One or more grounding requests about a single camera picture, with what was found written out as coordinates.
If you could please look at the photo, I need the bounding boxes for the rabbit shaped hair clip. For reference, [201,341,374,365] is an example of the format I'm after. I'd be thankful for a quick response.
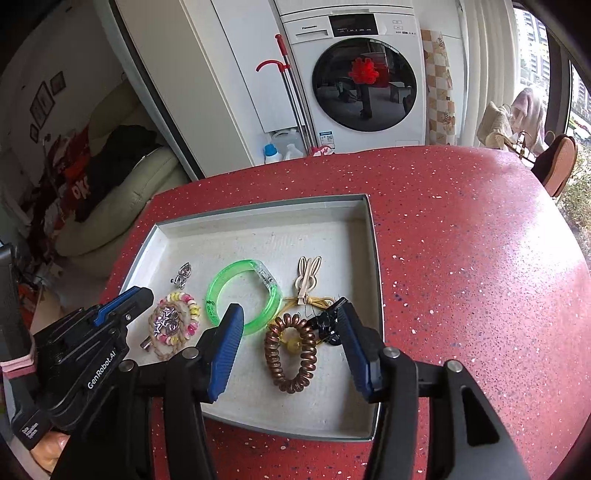
[294,255,322,306]

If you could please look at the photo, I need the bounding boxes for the black hair clip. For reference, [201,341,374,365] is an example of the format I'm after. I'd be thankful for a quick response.
[308,297,348,348]

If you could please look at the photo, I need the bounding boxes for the white washing machine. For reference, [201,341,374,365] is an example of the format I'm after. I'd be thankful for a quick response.
[274,0,428,149]

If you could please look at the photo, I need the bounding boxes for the brown spiral hair tie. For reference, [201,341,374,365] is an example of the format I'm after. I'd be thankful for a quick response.
[263,313,319,394]

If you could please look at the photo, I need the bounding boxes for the cream sofa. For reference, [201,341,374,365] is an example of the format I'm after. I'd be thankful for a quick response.
[54,83,191,278]

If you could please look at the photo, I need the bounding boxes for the red handled mop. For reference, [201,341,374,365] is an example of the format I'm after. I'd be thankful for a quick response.
[256,34,334,158]

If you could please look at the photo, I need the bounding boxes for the person's left hand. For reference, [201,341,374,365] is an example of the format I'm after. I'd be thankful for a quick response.
[30,435,71,468]

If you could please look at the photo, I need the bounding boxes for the green translucent bracelet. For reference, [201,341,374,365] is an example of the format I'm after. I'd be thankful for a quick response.
[206,259,283,337]

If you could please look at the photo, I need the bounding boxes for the red printed cloth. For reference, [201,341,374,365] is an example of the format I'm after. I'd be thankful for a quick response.
[39,128,95,243]

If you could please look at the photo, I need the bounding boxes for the brown braided hair tie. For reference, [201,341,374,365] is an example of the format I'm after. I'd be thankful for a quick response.
[146,298,202,363]

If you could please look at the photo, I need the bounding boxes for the large picture frame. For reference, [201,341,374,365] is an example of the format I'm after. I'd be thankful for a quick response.
[30,82,53,130]

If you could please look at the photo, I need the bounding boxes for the pink yellow spiral hair tie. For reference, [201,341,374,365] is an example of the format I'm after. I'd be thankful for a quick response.
[148,291,203,348]

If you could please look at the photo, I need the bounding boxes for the white cabinet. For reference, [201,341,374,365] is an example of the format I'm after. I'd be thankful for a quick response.
[115,0,298,182]

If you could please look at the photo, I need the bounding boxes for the black clothing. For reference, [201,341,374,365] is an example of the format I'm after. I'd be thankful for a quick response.
[75,124,163,223]

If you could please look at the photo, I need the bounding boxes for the white plastic jug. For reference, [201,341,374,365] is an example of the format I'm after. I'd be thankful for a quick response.
[270,128,302,154]

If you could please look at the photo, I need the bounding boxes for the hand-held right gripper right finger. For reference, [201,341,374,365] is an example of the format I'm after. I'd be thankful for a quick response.
[336,303,532,480]

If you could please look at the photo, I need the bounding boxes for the pink garment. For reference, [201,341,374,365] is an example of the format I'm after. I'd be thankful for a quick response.
[509,87,549,154]

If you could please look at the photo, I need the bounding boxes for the grey jewelry tray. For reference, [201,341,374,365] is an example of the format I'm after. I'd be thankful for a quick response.
[107,194,385,442]

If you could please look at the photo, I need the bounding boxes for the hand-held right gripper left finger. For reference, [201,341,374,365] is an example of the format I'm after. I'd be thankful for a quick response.
[51,303,245,480]

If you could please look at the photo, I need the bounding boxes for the silver star hair clip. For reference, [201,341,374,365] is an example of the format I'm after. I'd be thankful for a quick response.
[140,306,182,352]

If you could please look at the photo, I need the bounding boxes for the white curtain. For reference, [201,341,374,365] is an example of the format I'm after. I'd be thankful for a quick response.
[457,0,525,149]

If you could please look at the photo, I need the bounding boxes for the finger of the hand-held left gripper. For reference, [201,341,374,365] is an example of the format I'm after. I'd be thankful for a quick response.
[95,286,155,326]

